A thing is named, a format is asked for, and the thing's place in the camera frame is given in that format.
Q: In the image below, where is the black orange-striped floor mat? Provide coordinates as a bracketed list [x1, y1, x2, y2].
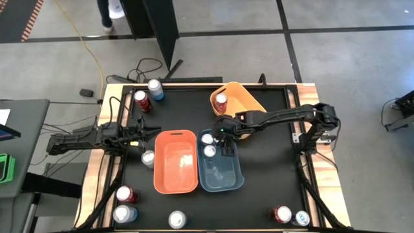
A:
[0, 0, 45, 44]

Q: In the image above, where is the yellow floor cable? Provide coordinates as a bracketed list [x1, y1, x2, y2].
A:
[52, 0, 105, 100]

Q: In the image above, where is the yellow plastic bin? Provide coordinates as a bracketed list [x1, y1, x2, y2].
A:
[209, 81, 268, 140]

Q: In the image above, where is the orange plastic bin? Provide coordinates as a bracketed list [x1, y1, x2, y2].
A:
[153, 129, 199, 195]

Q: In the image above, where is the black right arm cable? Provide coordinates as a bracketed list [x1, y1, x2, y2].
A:
[328, 118, 341, 153]

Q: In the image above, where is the white paper sheet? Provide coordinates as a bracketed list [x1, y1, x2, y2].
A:
[0, 109, 12, 127]

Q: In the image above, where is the black floor cable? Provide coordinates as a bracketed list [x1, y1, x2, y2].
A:
[105, 57, 164, 84]

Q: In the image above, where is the red Coca-Cola can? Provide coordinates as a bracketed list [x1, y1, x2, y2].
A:
[270, 205, 293, 225]
[115, 184, 141, 205]
[133, 89, 153, 113]
[213, 92, 229, 115]

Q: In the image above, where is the black table frame rail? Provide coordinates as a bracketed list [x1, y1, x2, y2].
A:
[109, 84, 313, 232]

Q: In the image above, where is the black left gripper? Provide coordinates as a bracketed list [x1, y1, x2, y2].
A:
[121, 118, 162, 148]

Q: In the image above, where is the blue plastic bin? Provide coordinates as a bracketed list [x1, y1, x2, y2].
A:
[196, 128, 245, 194]

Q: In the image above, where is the black partition panel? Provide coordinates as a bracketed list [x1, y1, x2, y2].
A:
[120, 0, 184, 80]

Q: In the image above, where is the black floor device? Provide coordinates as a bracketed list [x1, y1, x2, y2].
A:
[381, 89, 414, 133]

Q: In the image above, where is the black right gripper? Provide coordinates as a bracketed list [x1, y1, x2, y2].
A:
[215, 114, 246, 157]

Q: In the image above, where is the person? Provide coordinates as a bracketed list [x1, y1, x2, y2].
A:
[96, 0, 125, 34]

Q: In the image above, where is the grey desk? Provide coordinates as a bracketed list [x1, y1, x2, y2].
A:
[0, 98, 51, 199]

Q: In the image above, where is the black power strip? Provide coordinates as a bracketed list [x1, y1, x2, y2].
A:
[143, 76, 224, 84]

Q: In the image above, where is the black frame strut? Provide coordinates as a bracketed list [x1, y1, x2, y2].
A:
[73, 154, 127, 231]
[296, 154, 353, 230]

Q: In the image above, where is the green tray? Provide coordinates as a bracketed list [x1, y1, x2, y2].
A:
[0, 153, 17, 185]

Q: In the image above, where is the dark tablet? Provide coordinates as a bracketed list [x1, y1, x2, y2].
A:
[0, 124, 22, 142]

